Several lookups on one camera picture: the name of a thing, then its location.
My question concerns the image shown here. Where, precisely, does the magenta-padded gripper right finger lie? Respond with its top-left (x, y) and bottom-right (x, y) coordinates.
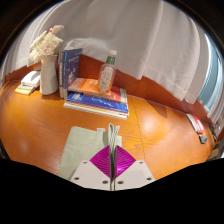
top-left (114, 145), bottom-right (156, 192)

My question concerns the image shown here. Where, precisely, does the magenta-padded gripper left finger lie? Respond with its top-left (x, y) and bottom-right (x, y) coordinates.
top-left (69, 144), bottom-right (113, 192)

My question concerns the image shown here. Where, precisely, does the pale green towel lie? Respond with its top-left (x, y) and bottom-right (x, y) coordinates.
top-left (58, 123), bottom-right (123, 191)

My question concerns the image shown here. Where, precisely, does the white flat book under stack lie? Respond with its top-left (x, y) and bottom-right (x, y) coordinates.
top-left (63, 100), bottom-right (130, 120)

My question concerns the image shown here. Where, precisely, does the small dark object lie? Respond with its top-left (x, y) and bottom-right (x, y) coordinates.
top-left (198, 134), bottom-right (209, 145)

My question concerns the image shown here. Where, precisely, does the red booklet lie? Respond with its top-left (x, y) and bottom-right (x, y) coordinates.
top-left (185, 113), bottom-right (205, 135)

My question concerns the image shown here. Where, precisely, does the orange flat book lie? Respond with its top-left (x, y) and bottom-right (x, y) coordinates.
top-left (67, 77), bottom-right (128, 105)

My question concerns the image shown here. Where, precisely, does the clear bottle with green label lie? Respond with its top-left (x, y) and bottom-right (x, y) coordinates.
top-left (97, 49), bottom-right (118, 94)

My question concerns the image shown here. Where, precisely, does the grey upright book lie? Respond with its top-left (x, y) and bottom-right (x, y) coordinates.
top-left (57, 50), bottom-right (66, 99)

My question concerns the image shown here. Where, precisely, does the white ceramic vase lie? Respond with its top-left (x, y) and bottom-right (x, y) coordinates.
top-left (39, 54), bottom-right (60, 97)

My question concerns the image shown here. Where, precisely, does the yellow flat book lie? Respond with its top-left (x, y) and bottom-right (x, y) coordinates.
top-left (14, 83), bottom-right (36, 97)

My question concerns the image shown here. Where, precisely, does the blue upright book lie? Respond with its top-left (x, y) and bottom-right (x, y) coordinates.
top-left (62, 48), bottom-right (83, 100)

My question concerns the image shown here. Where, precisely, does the thick white book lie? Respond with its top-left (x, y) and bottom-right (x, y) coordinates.
top-left (20, 70), bottom-right (42, 89)

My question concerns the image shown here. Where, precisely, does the window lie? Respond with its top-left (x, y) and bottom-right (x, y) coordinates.
top-left (198, 33), bottom-right (224, 113)

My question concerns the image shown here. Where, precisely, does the white flower bouquet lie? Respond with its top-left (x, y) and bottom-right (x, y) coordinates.
top-left (28, 24), bottom-right (65, 65)

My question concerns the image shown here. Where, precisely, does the white curtain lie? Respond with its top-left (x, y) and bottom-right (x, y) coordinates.
top-left (0, 0), bottom-right (224, 128)

